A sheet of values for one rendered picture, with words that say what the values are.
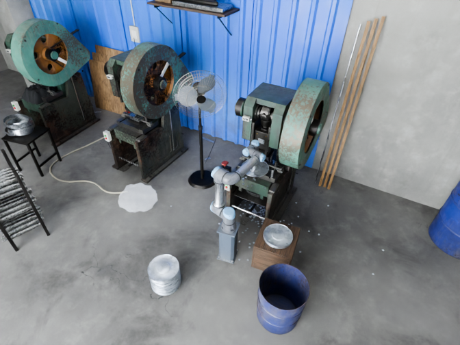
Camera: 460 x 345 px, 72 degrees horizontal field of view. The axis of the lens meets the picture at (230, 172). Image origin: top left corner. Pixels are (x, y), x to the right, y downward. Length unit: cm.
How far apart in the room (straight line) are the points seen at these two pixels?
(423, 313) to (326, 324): 94
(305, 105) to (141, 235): 228
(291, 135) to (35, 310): 277
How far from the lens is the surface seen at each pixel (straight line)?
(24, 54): 475
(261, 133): 315
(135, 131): 421
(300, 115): 263
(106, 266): 360
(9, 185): 369
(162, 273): 312
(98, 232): 392
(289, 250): 316
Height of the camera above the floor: 284
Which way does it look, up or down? 40 degrees down
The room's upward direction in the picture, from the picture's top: 2 degrees clockwise
